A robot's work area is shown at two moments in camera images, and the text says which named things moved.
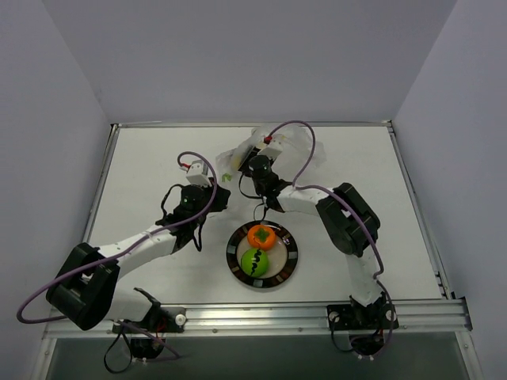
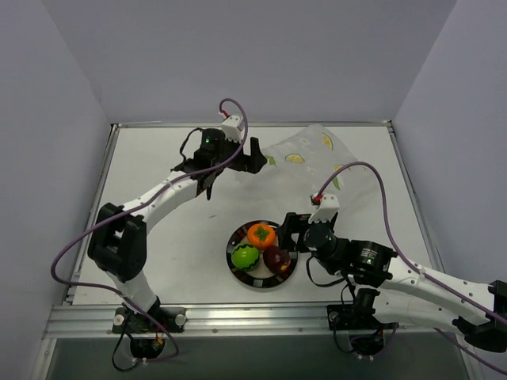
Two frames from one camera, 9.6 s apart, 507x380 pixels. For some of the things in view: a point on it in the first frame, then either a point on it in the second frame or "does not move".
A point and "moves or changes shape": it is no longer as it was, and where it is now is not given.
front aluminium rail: (421, 317) does not move
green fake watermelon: (254, 262) to (245, 256)
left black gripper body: (221, 196) to (241, 159)
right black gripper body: (246, 166) to (297, 228)
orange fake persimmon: (261, 237) does not move
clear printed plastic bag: (303, 153) moves or changes shape
